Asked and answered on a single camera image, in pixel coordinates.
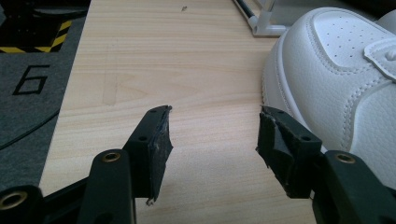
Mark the black floor cable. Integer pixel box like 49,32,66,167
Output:
0,108,61,151

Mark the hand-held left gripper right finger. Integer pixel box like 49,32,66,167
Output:
255,105,323,200

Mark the metal shoe rack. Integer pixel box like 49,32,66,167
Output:
232,0,353,37

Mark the black stand base, striped edge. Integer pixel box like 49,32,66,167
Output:
0,0,92,54

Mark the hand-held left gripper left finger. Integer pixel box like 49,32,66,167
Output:
122,105,174,206

